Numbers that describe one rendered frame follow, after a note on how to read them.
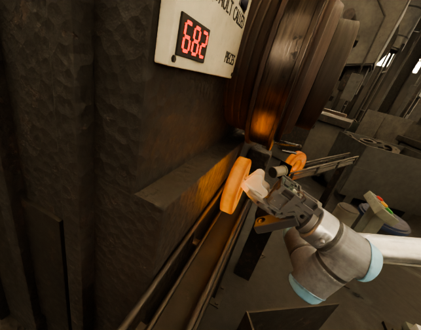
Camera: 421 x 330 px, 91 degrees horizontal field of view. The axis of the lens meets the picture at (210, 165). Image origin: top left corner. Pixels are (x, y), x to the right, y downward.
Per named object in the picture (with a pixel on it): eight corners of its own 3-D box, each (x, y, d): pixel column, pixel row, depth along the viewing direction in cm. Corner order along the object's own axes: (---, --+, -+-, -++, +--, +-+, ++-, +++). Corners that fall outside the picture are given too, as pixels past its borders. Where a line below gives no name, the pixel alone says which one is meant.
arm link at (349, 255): (360, 294, 46) (398, 268, 43) (312, 258, 48) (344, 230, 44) (348, 265, 55) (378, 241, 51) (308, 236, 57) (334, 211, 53)
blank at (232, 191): (227, 171, 46) (241, 176, 45) (244, 148, 59) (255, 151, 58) (215, 221, 53) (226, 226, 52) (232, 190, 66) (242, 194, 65)
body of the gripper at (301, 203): (281, 171, 54) (322, 200, 52) (262, 194, 58) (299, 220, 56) (279, 183, 47) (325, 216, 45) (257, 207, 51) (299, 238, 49)
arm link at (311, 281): (305, 275, 63) (335, 250, 58) (321, 315, 52) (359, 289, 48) (280, 262, 62) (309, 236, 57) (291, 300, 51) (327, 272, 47)
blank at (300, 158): (283, 179, 121) (287, 182, 118) (281, 161, 110) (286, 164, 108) (302, 164, 124) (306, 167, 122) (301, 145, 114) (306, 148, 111)
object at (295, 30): (233, 162, 50) (321, -114, 31) (262, 131, 91) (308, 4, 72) (258, 172, 49) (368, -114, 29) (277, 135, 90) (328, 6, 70)
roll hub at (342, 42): (292, 132, 52) (348, -2, 40) (294, 120, 76) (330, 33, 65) (314, 139, 50) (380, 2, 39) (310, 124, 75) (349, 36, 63)
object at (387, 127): (361, 162, 467) (390, 114, 422) (400, 186, 367) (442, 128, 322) (340, 156, 465) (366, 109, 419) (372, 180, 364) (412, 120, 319)
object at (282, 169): (266, 174, 112) (270, 165, 109) (277, 171, 116) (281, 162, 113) (275, 180, 107) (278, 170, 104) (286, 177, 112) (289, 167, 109)
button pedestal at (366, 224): (324, 279, 138) (376, 206, 112) (321, 255, 159) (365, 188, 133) (350, 292, 134) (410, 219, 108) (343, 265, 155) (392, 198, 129)
